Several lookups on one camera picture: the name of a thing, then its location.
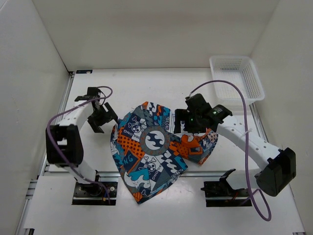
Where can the white plastic basket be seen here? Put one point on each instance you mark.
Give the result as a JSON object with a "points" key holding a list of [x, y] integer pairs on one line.
{"points": [[240, 71]]}

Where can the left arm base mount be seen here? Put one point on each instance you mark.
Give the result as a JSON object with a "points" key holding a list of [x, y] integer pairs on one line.
{"points": [[86, 194]]}

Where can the aluminium frame rail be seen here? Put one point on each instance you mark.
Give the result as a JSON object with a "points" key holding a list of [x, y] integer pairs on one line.
{"points": [[193, 174]]}

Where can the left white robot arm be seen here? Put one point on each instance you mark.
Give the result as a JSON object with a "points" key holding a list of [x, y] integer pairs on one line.
{"points": [[64, 146]]}

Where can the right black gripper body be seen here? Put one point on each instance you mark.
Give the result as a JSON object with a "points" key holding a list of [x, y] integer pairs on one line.
{"points": [[193, 124]]}

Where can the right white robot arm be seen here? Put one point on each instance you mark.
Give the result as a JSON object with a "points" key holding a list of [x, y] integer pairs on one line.
{"points": [[278, 166]]}

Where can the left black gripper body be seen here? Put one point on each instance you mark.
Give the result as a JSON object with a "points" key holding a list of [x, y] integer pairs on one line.
{"points": [[99, 115]]}

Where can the colourful patterned shorts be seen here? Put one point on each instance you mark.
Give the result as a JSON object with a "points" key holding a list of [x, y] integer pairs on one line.
{"points": [[149, 155]]}

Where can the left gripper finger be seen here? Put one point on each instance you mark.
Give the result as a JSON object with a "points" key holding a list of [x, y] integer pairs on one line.
{"points": [[108, 113], [95, 125]]}

